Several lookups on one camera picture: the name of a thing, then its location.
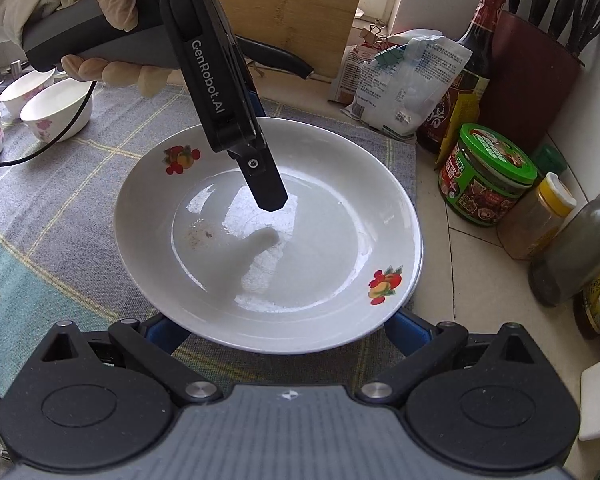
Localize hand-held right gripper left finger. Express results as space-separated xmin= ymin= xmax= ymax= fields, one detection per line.
xmin=40 ymin=311 xmax=221 ymax=408

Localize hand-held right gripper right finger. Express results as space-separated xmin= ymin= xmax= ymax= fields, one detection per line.
xmin=355 ymin=310 xmax=538 ymax=408

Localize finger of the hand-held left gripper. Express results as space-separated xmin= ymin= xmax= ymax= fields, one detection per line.
xmin=239 ymin=84 xmax=267 ymax=134
xmin=226 ymin=135 xmax=289 ymax=213

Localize white fruit print plate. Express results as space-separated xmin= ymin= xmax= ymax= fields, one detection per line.
xmin=113 ymin=116 xmax=425 ymax=353

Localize red and white bag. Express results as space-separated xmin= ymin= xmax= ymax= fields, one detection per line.
xmin=328 ymin=45 xmax=381 ymax=106

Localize bamboo cutting board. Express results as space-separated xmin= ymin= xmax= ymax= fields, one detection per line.
xmin=214 ymin=0 xmax=372 ymax=78

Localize teal binder clip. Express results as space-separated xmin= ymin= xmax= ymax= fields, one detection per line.
xmin=372 ymin=42 xmax=411 ymax=68

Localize white printed plastic bag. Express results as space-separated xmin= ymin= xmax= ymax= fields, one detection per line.
xmin=350 ymin=35 xmax=476 ymax=141

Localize yellow lid spice jar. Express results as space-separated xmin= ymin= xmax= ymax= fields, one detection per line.
xmin=496 ymin=172 xmax=578 ymax=261

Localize green lid sauce jar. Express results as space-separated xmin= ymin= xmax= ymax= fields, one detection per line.
xmin=438 ymin=123 xmax=538 ymax=227

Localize grey plaid cloth mat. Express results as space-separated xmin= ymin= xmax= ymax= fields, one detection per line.
xmin=0 ymin=77 xmax=418 ymax=401

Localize grey glass bottle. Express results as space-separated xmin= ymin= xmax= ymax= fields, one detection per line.
xmin=527 ymin=167 xmax=600 ymax=308

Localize dark soy sauce bottle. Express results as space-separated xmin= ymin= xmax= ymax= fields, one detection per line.
xmin=416 ymin=0 xmax=507 ymax=155

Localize green cap small bottle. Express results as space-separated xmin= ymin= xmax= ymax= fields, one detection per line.
xmin=530 ymin=144 xmax=568 ymax=181

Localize dark red knife block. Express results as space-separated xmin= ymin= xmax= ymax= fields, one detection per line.
xmin=480 ymin=9 xmax=586 ymax=153

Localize black scissors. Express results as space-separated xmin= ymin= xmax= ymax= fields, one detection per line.
xmin=565 ymin=0 xmax=600 ymax=58

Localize black handle kitchen knife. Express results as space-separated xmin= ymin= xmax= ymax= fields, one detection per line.
xmin=235 ymin=36 xmax=315 ymax=80

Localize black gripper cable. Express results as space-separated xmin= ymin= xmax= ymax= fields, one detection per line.
xmin=0 ymin=79 xmax=96 ymax=167

